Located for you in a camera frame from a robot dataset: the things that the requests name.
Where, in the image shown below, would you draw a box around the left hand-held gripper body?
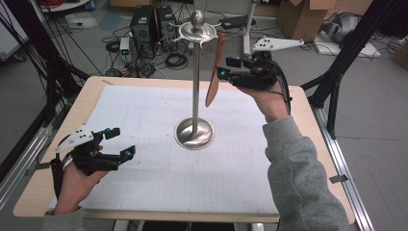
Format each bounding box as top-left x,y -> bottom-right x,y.
54,124 -> 121,177

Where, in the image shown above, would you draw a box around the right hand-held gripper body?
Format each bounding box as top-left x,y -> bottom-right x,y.
229,36 -> 305,90

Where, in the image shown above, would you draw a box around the wooden spatula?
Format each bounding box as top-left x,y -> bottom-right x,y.
204,32 -> 227,109

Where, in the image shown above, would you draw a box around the metal utensil stand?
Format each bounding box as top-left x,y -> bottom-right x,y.
168,9 -> 223,152

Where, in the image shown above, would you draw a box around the person's right hand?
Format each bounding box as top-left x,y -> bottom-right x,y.
236,80 -> 292,124

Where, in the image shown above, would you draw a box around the person's left hand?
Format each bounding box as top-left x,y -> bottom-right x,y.
52,164 -> 110,216

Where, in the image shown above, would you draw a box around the white grid mat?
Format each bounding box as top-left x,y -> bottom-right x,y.
49,85 -> 280,216

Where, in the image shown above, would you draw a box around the black power brick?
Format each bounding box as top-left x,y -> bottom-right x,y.
220,14 -> 258,31

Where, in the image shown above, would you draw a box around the large open cardboard box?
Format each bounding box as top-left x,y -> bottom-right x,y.
276,0 -> 375,43

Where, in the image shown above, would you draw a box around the white power box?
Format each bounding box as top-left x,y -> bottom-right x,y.
119,37 -> 131,56

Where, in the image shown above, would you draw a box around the black computer tower green sticker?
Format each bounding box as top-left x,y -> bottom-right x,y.
129,5 -> 159,60

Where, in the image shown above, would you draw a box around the grey rounded device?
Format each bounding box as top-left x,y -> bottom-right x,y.
319,12 -> 363,45

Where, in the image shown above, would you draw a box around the white flat board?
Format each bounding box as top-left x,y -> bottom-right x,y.
312,34 -> 383,60

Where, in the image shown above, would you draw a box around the round white table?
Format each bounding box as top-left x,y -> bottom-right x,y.
38,0 -> 91,13

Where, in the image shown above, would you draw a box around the coiled black cable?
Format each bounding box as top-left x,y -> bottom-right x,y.
165,52 -> 190,70

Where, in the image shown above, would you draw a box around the aluminium rail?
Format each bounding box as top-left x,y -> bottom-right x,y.
308,101 -> 375,231
0,124 -> 56,211

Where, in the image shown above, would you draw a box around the black frame strut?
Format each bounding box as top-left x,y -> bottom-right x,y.
300,0 -> 400,140
0,0 -> 91,181

